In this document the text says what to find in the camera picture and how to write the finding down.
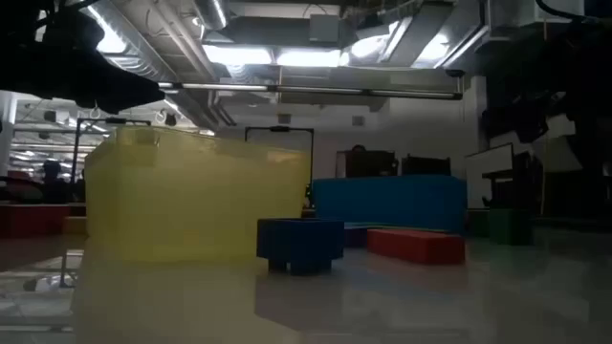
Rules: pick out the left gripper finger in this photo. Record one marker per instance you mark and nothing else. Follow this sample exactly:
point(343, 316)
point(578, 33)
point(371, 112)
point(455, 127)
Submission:
point(143, 86)
point(129, 101)

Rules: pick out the small green block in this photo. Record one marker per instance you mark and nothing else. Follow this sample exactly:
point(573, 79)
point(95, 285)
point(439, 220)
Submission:
point(509, 227)

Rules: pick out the long yellow block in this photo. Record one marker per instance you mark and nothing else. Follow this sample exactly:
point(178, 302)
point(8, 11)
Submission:
point(76, 225)

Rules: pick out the long red block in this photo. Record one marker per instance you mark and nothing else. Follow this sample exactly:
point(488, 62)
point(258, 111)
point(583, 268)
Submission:
point(33, 221)

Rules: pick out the red rectangular block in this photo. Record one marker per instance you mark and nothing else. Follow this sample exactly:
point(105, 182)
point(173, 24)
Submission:
point(416, 247)

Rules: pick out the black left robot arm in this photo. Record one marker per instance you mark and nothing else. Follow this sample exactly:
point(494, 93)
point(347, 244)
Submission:
point(28, 48)

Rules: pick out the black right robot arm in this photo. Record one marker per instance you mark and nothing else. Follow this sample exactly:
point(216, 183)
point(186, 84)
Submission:
point(588, 71)

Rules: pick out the white board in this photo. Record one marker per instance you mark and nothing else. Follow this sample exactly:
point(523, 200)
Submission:
point(487, 165)

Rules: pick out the yellow translucent plastic bin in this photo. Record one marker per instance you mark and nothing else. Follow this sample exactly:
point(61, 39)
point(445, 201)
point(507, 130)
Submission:
point(143, 200)

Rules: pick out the ceiling light panel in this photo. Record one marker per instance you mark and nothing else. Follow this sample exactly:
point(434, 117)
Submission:
point(239, 55)

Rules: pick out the black monitor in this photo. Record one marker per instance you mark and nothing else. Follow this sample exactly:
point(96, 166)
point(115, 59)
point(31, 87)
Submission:
point(425, 166)
point(370, 165)

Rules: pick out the person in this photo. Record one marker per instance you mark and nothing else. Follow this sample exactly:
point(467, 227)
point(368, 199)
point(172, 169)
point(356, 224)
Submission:
point(53, 184)

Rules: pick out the teal plastic bin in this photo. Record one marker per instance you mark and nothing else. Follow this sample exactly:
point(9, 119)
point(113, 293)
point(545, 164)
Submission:
point(382, 203)

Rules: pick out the long horizontal light bar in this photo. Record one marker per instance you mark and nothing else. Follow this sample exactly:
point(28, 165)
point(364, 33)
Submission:
point(311, 90)

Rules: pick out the long purple block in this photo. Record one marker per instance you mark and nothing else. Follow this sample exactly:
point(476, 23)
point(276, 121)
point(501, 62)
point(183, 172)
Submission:
point(355, 238)

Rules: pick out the small blue block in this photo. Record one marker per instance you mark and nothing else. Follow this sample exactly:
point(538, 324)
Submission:
point(301, 241)

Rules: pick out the silver spiral air duct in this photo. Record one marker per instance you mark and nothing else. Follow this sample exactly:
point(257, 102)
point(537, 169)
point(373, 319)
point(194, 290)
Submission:
point(138, 67)

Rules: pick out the black hanging camera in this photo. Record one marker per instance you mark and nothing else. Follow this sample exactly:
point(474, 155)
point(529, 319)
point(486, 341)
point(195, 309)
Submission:
point(170, 120)

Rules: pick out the silver round air duct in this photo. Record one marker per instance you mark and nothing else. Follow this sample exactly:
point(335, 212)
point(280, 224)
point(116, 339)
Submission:
point(212, 14)

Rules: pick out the silver rectangular air duct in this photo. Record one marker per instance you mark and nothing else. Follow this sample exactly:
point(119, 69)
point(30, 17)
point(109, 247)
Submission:
point(421, 24)

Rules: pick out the black station frame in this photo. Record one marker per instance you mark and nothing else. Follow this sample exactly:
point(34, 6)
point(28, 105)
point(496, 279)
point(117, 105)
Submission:
point(279, 128)

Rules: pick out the square wall vent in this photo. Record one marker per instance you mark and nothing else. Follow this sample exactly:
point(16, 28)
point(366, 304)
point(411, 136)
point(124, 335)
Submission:
point(284, 119)
point(358, 121)

